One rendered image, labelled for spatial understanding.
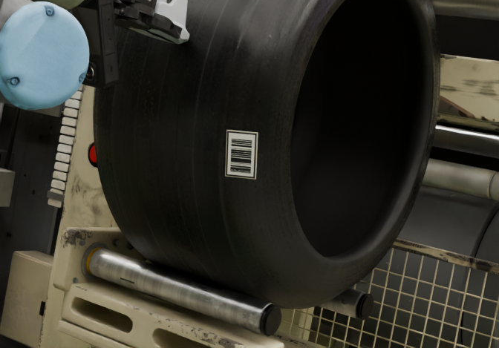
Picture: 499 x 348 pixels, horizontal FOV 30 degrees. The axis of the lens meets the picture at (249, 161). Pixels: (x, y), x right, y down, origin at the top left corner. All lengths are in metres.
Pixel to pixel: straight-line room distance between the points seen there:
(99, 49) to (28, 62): 0.29
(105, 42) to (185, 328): 0.45
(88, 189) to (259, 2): 0.54
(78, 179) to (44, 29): 0.83
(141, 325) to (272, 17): 0.49
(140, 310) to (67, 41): 0.65
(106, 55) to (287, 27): 0.24
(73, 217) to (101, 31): 0.60
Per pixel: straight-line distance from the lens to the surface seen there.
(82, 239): 1.47
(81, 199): 1.60
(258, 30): 1.18
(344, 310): 1.54
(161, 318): 1.36
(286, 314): 2.03
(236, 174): 1.17
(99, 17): 1.07
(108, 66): 1.09
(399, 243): 1.71
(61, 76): 0.81
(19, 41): 0.79
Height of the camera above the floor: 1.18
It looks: 3 degrees down
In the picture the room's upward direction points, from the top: 11 degrees clockwise
